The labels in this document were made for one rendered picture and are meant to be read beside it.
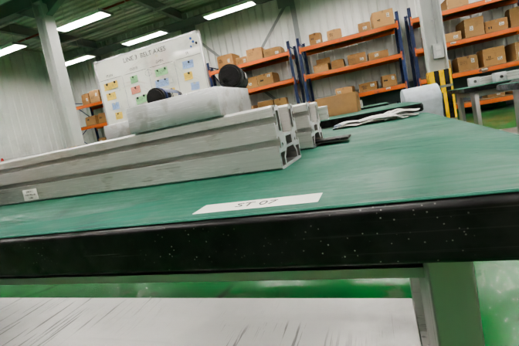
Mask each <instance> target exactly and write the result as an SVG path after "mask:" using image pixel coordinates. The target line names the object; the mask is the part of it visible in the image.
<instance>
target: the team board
mask: <svg viewBox="0 0 519 346"><path fill-rule="evenodd" d="M93 65H94V69H95V73H96V76H97V82H98V86H99V89H100V95H101V99H102V103H103V108H104V113H105V116H106V119H107V126H108V125H111V124H117V123H121V122H125V121H127V115H126V110H125V109H127V108H130V107H136V106H139V105H142V104H146V103H148V102H147V94H148V91H149V90H150V89H152V88H157V87H159V88H165V89H173V90H179V91H180V92H181V93H182V94H186V93H191V92H195V91H198V90H203V89H206V88H209V87H211V84H210V80H209V73H208V69H207V65H206V61H205V54H204V50H203V46H202V39H201V35H200V31H199V30H194V31H191V32H188V33H185V34H183V35H180V36H176V37H173V38H170V39H166V40H164V41H160V42H156V43H154V44H151V45H149V46H144V47H141V48H139V49H135V50H132V51H129V52H126V53H122V54H120V55H117V56H112V57H110V58H107V59H103V60H100V61H96V62H94V63H93Z"/></svg>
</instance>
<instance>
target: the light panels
mask: <svg viewBox="0 0 519 346"><path fill-rule="evenodd" d="M252 5H255V4H254V3H253V2H248V3H246V4H243V5H239V6H236V7H234V8H230V9H227V10H225V11H222V12H218V13H215V14H212V15H208V16H206V17H204V18H206V19H213V18H215V17H218V16H221V15H225V14H228V13H230V12H234V11H237V10H240V9H242V8H246V7H250V6H252ZM106 16H109V15H108V14H106V13H102V12H99V13H97V14H95V15H91V16H89V17H86V18H84V19H81V20H79V21H76V22H73V23H70V24H69V25H65V26H63V27H60V28H58V29H57V30H60V31H64V32H66V31H69V30H71V29H75V28H77V27H80V26H82V25H86V24H87V23H90V22H93V21H96V20H98V19H102V18H104V17H106ZM164 34H166V32H157V33H154V34H151V35H149V36H145V37H142V38H139V39H135V40H133V41H130V42H126V43H124V45H127V46H129V45H132V44H135V43H138V42H142V41H144V40H147V39H151V38H154V37H156V36H160V35H164ZM23 47H25V46H19V45H14V46H10V47H8V48H5V49H2V50H0V56H2V55H5V54H7V53H10V52H13V51H15V50H17V49H21V48H23ZM92 57H94V56H84V57H81V58H79V59H75V60H72V61H69V62H67V63H65V64H66V66H68V65H70V64H73V63H78V62H80V61H83V60H85V59H89V58H92Z"/></svg>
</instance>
